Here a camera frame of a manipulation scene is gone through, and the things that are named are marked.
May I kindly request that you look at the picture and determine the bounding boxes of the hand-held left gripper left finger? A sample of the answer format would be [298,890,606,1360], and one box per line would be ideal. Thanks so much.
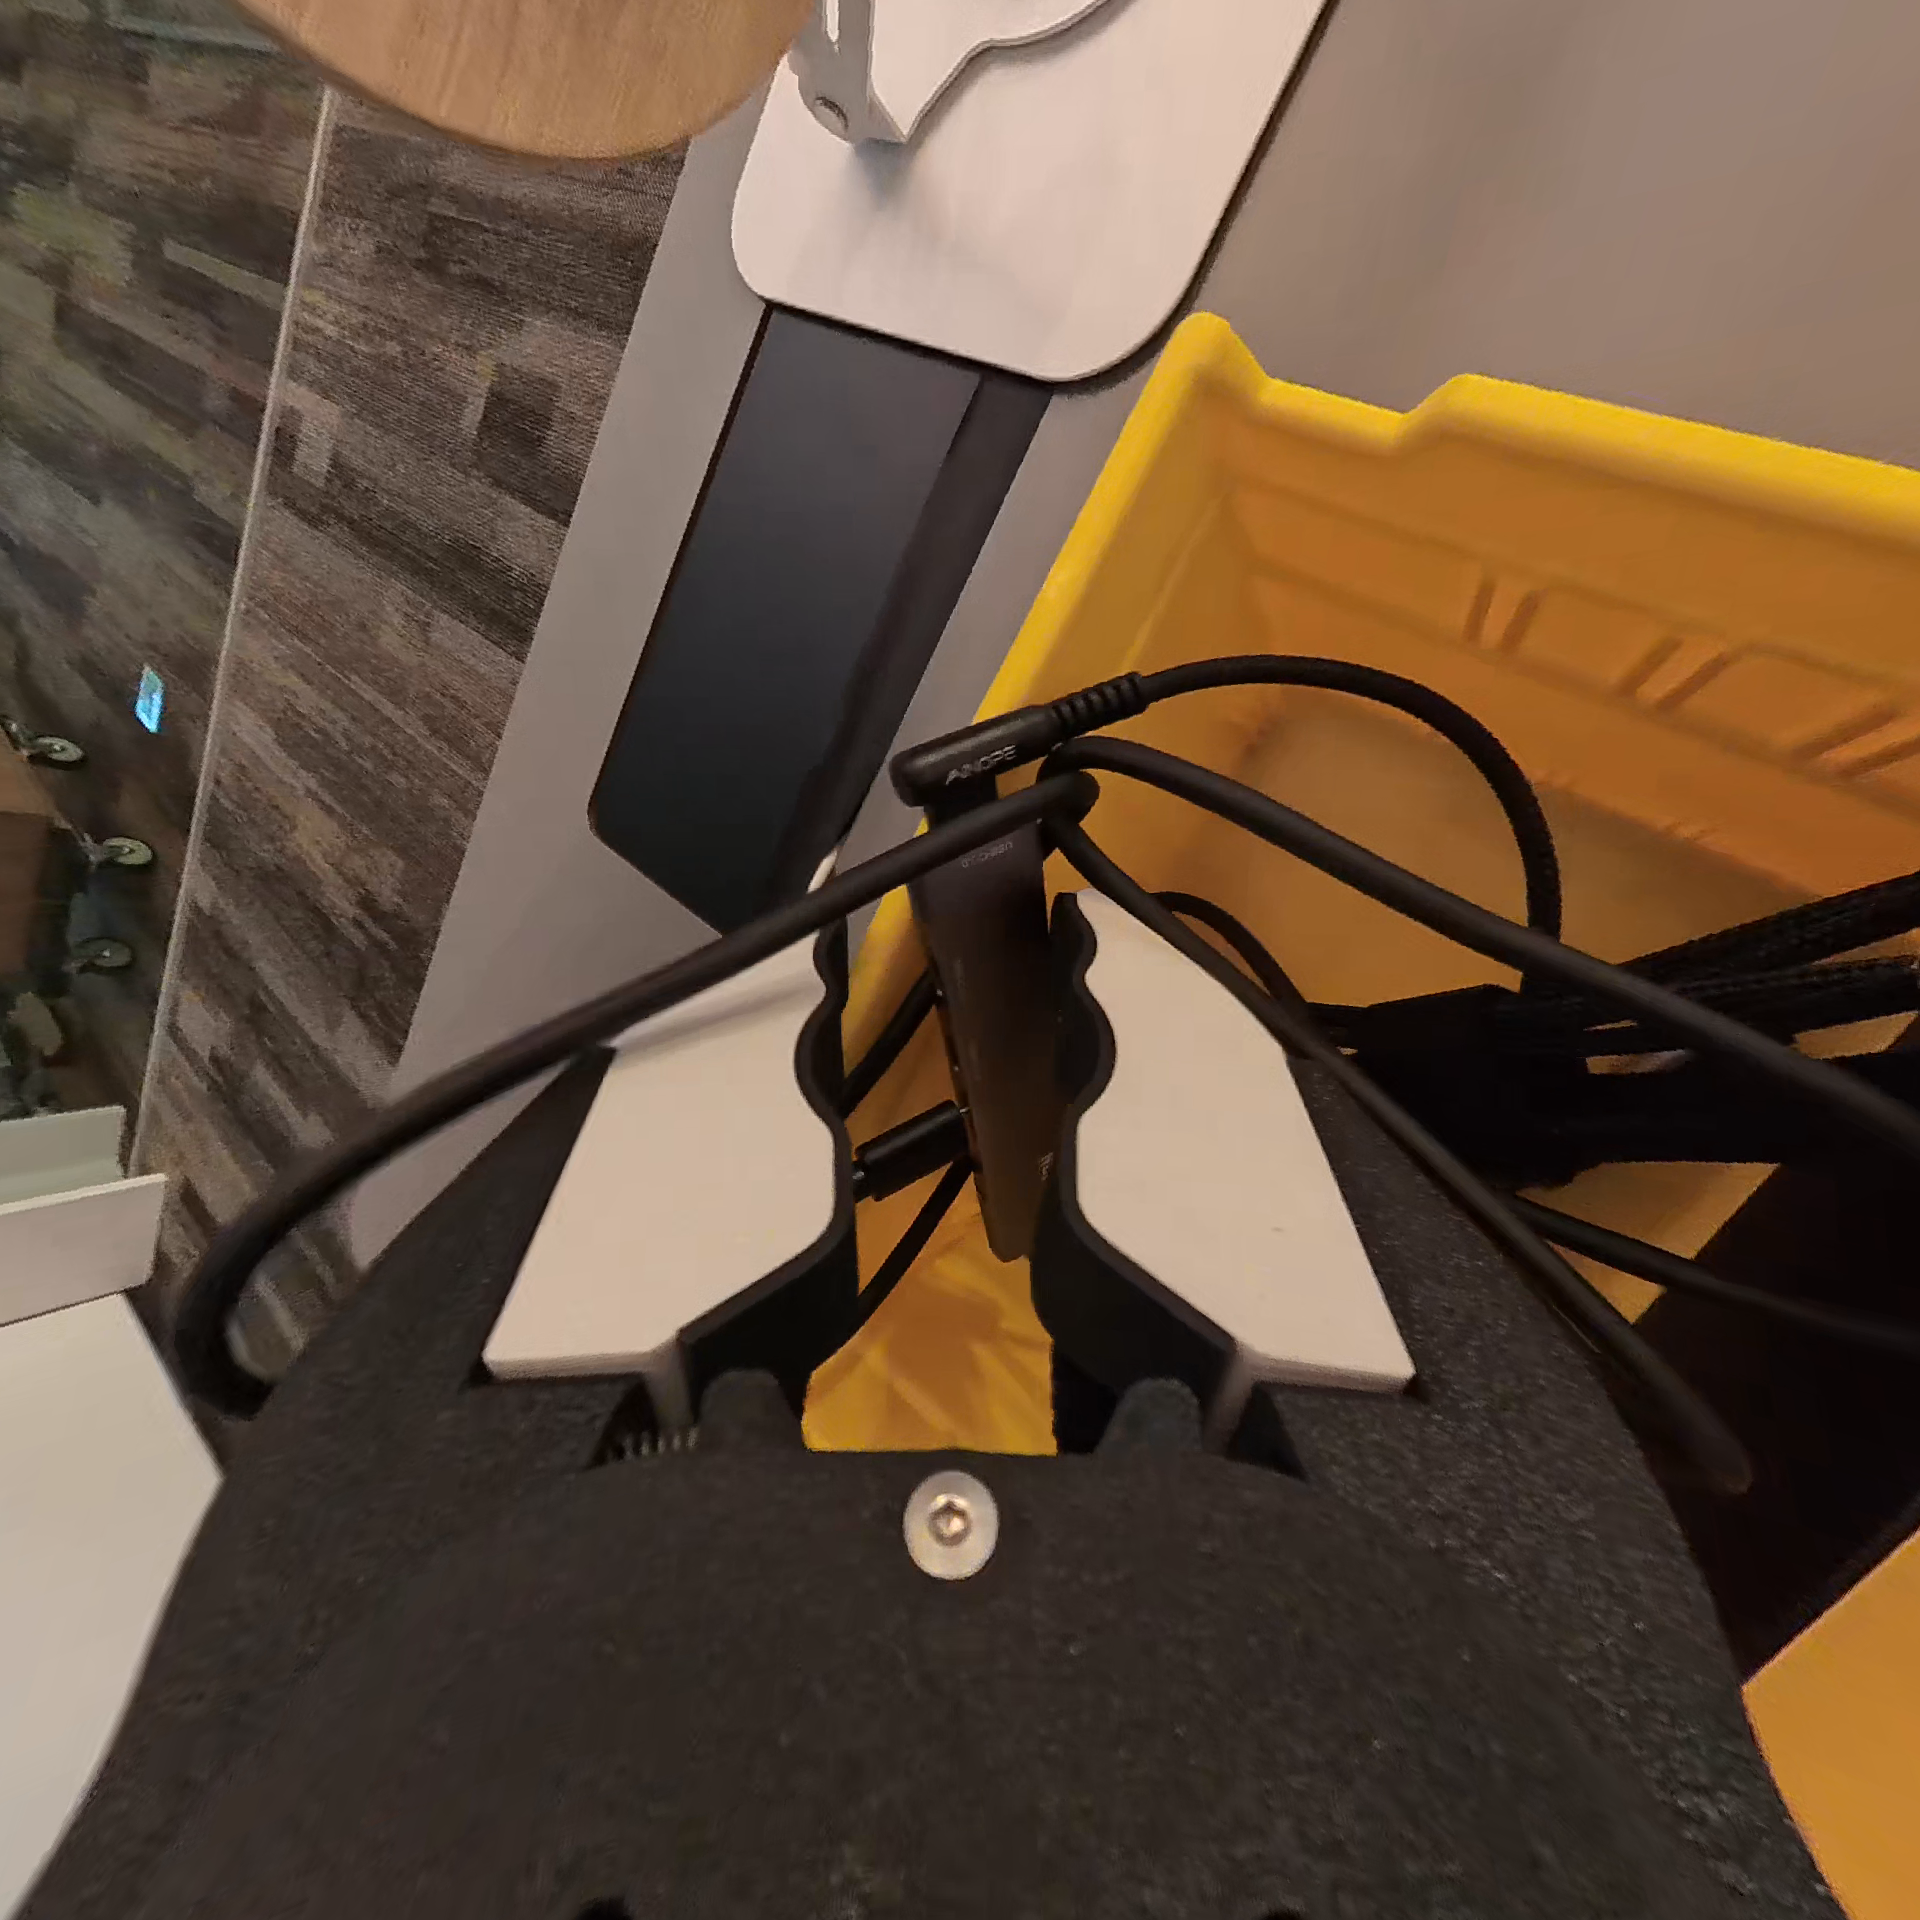
[480,920,859,1386]

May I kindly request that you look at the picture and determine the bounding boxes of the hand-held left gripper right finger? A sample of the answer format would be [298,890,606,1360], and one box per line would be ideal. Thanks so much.
[1047,892,1419,1396]

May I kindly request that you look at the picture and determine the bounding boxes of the smooth black usb-c cable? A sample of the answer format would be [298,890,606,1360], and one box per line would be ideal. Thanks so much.
[173,731,1920,1494]

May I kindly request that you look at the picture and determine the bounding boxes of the grey usb hub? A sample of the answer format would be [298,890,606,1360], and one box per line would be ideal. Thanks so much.
[909,790,1080,1261]

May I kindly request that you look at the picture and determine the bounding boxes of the bundle of black cables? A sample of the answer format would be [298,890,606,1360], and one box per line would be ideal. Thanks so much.
[1306,870,1920,1203]

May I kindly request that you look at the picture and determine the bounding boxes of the yellow plastic bin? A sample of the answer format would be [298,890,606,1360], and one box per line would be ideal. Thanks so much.
[803,311,1920,1920]

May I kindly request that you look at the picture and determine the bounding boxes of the dark phone on table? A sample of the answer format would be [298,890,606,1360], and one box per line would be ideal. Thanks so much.
[589,307,1051,932]

